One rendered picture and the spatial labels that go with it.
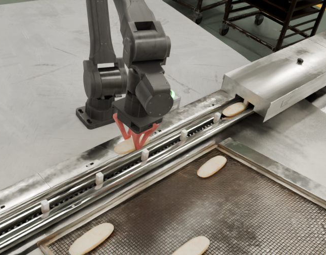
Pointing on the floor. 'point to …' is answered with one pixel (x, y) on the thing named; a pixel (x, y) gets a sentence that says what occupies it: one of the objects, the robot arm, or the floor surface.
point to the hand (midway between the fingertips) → (133, 141)
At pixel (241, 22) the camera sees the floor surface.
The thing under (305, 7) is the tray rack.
